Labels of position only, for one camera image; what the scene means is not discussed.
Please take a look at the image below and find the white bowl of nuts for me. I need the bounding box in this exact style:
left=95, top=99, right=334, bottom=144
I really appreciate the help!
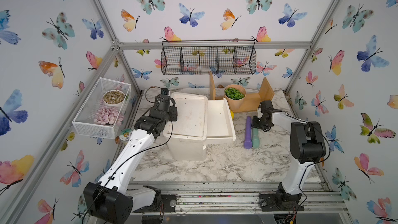
left=103, top=90, right=126, bottom=107

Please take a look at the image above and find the black wire wall basket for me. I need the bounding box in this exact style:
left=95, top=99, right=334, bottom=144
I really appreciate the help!
left=160, top=39, right=257, bottom=77

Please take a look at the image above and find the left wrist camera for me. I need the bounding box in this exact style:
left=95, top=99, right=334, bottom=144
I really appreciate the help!
left=160, top=88, right=170, bottom=95

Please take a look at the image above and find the pink pot with green plant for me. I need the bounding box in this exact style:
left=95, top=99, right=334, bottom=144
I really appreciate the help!
left=224, top=84, right=246, bottom=111

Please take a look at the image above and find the purple microphone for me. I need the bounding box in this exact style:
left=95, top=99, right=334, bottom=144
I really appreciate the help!
left=244, top=116, right=252, bottom=149

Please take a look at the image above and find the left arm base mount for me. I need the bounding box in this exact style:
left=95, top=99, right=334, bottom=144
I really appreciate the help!
left=131, top=186, right=177, bottom=213

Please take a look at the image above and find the clear jar sunflower lid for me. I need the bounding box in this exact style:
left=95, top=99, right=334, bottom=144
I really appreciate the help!
left=119, top=129, right=133, bottom=143

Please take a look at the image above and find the white top drawer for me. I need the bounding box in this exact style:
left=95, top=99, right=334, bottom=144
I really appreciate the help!
left=204, top=99, right=236, bottom=145

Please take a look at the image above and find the pink petal pile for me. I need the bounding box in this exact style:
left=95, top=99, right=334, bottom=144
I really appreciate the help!
left=93, top=106, right=124, bottom=125

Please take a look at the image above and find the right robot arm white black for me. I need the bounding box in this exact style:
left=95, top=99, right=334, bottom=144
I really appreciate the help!
left=252, top=101, right=326, bottom=203

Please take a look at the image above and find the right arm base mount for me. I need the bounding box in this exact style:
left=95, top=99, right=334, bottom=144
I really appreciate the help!
left=259, top=183, right=304, bottom=212

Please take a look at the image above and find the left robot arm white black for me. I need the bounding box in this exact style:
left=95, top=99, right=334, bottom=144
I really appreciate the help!
left=83, top=94, right=178, bottom=224

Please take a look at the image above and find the wooden shelf stand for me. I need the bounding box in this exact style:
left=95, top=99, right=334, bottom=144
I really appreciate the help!
left=208, top=72, right=275, bottom=113

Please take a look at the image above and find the white mesh wall basket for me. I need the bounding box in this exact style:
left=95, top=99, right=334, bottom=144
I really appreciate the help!
left=73, top=78, right=131, bottom=139

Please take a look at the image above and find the white drawer cabinet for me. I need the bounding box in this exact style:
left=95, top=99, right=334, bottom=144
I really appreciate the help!
left=163, top=92, right=208, bottom=161

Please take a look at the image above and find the green microphone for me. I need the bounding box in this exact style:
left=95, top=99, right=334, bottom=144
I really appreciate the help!
left=252, top=128, right=260, bottom=148

